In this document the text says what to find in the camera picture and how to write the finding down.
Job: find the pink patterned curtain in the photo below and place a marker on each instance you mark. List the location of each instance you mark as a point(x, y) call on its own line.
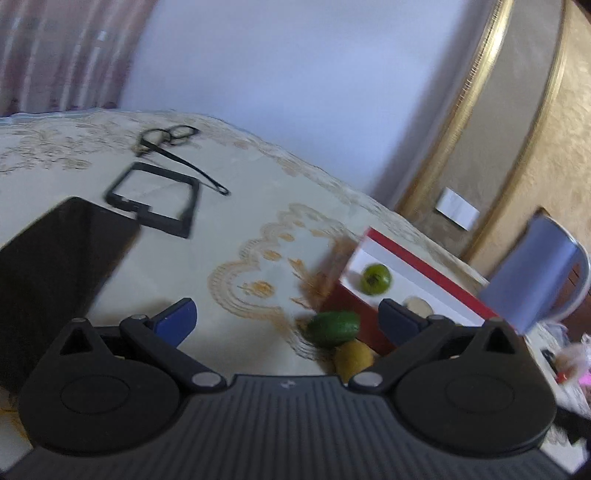
point(60, 50)

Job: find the round green fruit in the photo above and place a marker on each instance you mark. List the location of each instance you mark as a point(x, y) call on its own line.
point(376, 278)

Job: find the small yellow fruit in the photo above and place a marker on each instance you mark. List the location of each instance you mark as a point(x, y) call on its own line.
point(352, 362)

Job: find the dark purple sugarcane piece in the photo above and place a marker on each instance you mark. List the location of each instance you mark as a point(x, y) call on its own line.
point(418, 306)

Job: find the black rectangular frame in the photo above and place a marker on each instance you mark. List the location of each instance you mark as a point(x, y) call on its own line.
point(184, 217)

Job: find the oval green fruit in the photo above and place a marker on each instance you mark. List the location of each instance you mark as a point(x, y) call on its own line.
point(333, 327)

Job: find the black eyeglasses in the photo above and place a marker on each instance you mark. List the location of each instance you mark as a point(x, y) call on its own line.
point(178, 134)

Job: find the black smartphone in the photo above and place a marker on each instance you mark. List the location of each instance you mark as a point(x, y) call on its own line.
point(55, 267)

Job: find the gold framed mirror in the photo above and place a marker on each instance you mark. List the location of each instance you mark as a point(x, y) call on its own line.
point(508, 115)

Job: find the red cardboard box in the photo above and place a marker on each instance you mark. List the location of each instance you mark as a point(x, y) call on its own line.
point(415, 277)

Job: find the white wall switch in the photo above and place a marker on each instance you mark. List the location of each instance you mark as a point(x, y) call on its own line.
point(457, 208)

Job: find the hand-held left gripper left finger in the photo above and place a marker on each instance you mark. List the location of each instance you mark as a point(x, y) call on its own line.
point(176, 319)

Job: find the clear plastic bag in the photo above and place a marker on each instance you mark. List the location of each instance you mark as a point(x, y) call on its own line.
point(577, 360)

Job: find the blue electric kettle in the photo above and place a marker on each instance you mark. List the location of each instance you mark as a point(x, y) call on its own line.
point(535, 272)

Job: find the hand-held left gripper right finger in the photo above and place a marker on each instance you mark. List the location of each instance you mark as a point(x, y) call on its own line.
point(398, 319)

